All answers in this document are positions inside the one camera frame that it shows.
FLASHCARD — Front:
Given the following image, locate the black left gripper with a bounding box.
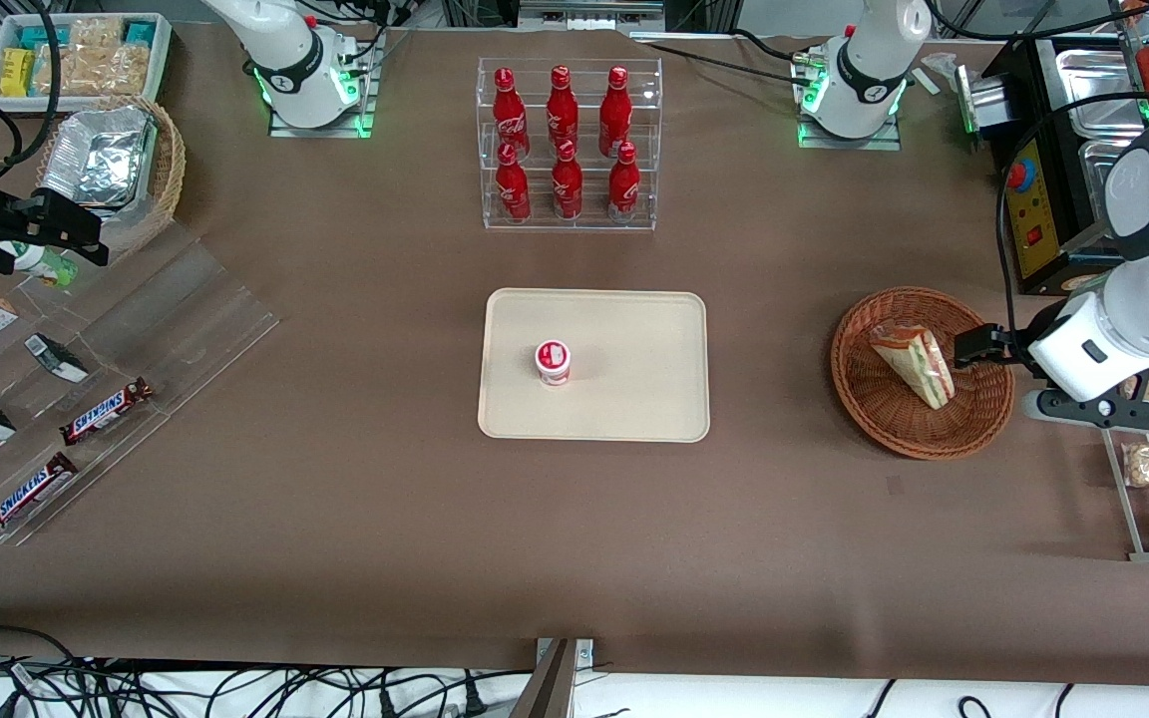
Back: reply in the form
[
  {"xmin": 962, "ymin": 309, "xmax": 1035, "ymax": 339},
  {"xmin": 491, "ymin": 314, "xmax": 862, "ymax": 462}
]
[{"xmin": 953, "ymin": 298, "xmax": 1075, "ymax": 378}]

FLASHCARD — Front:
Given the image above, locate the triangle sandwich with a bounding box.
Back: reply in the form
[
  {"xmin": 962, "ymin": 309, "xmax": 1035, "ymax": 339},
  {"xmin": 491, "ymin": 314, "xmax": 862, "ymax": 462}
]
[{"xmin": 868, "ymin": 321, "xmax": 958, "ymax": 412}]

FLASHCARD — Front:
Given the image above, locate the brown wicker basket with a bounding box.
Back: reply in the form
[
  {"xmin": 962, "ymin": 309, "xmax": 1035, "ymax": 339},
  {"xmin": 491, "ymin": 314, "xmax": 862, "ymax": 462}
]
[{"xmin": 830, "ymin": 286, "xmax": 1017, "ymax": 461}]

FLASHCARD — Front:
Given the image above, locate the light wicker basket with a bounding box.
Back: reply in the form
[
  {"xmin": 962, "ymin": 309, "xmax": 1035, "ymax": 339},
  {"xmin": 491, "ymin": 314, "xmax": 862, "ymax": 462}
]
[{"xmin": 34, "ymin": 94, "xmax": 186, "ymax": 256}]

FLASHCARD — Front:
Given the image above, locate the beige plastic tray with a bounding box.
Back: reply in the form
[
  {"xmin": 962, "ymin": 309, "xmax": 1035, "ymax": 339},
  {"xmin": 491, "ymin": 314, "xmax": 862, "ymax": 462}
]
[{"xmin": 477, "ymin": 287, "xmax": 712, "ymax": 444}]

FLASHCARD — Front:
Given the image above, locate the green white drink bottle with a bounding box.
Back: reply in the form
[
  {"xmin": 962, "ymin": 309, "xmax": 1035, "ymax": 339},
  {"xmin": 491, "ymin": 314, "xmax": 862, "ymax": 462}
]
[{"xmin": 0, "ymin": 241, "xmax": 80, "ymax": 289}]

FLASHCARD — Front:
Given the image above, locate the silver foil pack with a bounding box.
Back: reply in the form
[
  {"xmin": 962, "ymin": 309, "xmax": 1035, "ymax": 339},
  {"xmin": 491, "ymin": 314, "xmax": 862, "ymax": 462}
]
[{"xmin": 40, "ymin": 104, "xmax": 159, "ymax": 211}]

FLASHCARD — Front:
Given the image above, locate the clear cracker packet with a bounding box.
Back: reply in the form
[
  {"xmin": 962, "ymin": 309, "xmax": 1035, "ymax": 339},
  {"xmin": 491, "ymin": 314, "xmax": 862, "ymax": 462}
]
[
  {"xmin": 70, "ymin": 17, "xmax": 128, "ymax": 48},
  {"xmin": 35, "ymin": 45, "xmax": 99, "ymax": 97},
  {"xmin": 96, "ymin": 44, "xmax": 153, "ymax": 97}
]

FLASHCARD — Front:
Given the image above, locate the clear acrylic display stand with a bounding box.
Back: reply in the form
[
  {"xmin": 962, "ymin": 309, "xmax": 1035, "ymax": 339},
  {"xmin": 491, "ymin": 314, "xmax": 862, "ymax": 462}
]
[{"xmin": 0, "ymin": 217, "xmax": 282, "ymax": 548}]

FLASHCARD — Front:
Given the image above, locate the yellow snack packet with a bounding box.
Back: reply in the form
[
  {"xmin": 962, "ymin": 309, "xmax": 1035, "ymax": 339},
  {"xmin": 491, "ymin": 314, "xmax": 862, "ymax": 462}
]
[{"xmin": 0, "ymin": 47, "xmax": 38, "ymax": 99}]

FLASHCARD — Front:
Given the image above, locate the black food warmer appliance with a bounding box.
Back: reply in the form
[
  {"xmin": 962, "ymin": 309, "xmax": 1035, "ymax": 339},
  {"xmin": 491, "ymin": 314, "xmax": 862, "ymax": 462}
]
[{"xmin": 981, "ymin": 30, "xmax": 1149, "ymax": 298}]

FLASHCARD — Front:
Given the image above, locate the brown Snickers bar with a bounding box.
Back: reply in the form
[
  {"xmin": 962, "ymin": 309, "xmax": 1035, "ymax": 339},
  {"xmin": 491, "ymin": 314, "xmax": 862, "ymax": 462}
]
[
  {"xmin": 0, "ymin": 451, "xmax": 80, "ymax": 539},
  {"xmin": 58, "ymin": 376, "xmax": 155, "ymax": 447}
]

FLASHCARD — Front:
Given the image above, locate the white plastic bin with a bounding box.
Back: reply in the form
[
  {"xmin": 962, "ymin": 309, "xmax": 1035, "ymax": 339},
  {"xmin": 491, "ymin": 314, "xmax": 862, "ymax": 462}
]
[{"xmin": 0, "ymin": 12, "xmax": 175, "ymax": 113}]

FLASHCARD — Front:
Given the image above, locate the red cola bottle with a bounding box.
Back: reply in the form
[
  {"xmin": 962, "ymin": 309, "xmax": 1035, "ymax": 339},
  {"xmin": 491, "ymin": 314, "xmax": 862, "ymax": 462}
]
[
  {"xmin": 492, "ymin": 67, "xmax": 532, "ymax": 161},
  {"xmin": 606, "ymin": 142, "xmax": 642, "ymax": 223},
  {"xmin": 598, "ymin": 66, "xmax": 634, "ymax": 159},
  {"xmin": 551, "ymin": 140, "xmax": 584, "ymax": 221},
  {"xmin": 494, "ymin": 142, "xmax": 534, "ymax": 224},
  {"xmin": 546, "ymin": 65, "xmax": 581, "ymax": 156}
]

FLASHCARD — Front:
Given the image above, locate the clear acrylic bottle rack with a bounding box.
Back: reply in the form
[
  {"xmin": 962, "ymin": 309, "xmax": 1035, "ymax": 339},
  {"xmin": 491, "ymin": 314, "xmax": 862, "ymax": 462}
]
[{"xmin": 476, "ymin": 56, "xmax": 664, "ymax": 233}]

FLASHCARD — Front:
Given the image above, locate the strawberry yogurt cup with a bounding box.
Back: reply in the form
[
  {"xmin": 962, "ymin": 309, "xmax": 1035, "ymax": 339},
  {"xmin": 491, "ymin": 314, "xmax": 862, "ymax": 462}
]
[{"xmin": 534, "ymin": 339, "xmax": 574, "ymax": 388}]

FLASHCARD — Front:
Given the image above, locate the brown table cover sheet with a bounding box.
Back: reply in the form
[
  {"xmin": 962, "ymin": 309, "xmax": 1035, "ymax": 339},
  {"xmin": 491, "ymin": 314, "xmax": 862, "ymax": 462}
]
[{"xmin": 0, "ymin": 20, "xmax": 1149, "ymax": 689}]

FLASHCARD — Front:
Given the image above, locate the black cable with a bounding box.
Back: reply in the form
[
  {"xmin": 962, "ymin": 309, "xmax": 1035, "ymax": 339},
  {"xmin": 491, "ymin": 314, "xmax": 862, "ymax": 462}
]
[
  {"xmin": 0, "ymin": 625, "xmax": 152, "ymax": 718},
  {"xmin": 995, "ymin": 92, "xmax": 1149, "ymax": 335},
  {"xmin": 0, "ymin": 0, "xmax": 64, "ymax": 182},
  {"xmin": 630, "ymin": 28, "xmax": 827, "ymax": 89},
  {"xmin": 205, "ymin": 663, "xmax": 541, "ymax": 718}
]

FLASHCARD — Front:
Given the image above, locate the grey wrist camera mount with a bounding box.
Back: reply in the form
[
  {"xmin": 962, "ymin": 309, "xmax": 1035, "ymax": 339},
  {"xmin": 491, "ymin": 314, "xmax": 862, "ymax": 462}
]
[{"xmin": 1021, "ymin": 385, "xmax": 1149, "ymax": 433}]

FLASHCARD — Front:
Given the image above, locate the metal table clamp bracket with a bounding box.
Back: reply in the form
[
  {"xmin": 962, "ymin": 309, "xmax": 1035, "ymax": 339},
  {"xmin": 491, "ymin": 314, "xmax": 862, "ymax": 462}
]
[{"xmin": 513, "ymin": 636, "xmax": 597, "ymax": 718}]

